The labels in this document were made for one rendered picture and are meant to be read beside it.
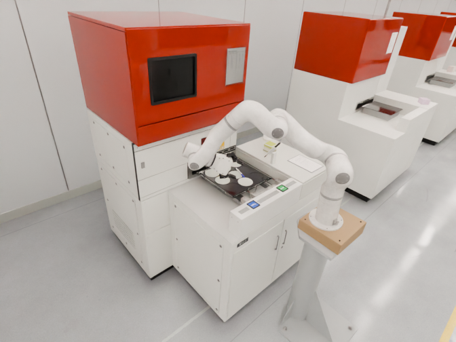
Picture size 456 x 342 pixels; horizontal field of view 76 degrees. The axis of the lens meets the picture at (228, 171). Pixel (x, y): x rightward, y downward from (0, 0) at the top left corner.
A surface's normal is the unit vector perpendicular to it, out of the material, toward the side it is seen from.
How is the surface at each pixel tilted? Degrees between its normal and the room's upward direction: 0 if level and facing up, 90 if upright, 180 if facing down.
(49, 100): 90
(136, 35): 90
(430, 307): 0
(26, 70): 90
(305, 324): 0
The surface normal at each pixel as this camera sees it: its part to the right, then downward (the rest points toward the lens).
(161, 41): 0.67, 0.43
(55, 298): 0.06, -0.85
